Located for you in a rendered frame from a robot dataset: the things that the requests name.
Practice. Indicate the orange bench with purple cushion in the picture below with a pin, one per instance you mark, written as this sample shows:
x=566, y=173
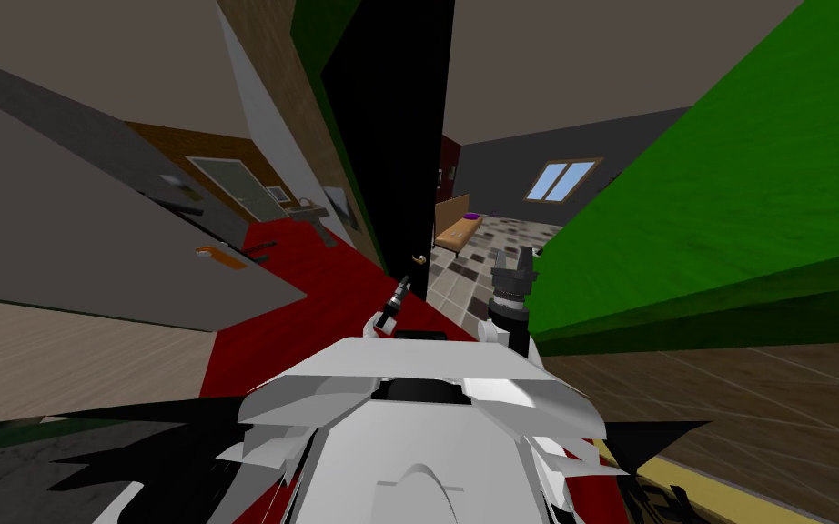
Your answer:
x=456, y=231

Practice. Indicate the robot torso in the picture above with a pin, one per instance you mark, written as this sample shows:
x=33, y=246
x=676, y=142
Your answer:
x=419, y=451

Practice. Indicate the grey picture on wall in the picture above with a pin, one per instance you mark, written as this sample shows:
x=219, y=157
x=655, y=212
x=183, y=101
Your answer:
x=341, y=207

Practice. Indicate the small white framed picture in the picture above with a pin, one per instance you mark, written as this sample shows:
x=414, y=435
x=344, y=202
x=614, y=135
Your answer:
x=279, y=194

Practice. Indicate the window with brown frame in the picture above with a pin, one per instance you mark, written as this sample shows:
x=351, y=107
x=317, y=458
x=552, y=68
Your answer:
x=562, y=180

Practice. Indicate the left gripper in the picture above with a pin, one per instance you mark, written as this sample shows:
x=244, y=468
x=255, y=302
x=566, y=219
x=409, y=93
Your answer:
x=400, y=288

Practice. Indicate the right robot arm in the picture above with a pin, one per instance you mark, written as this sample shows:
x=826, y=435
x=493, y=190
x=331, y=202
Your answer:
x=510, y=320

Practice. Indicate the grey wall sink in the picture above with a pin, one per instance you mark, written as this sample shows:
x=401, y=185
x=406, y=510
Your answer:
x=312, y=214

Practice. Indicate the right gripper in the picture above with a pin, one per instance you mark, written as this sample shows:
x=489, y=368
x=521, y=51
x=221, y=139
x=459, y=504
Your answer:
x=514, y=279

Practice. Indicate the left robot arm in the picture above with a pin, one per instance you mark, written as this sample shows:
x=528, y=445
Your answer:
x=387, y=314

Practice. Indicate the black door leaf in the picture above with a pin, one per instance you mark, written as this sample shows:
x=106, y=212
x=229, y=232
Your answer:
x=390, y=145

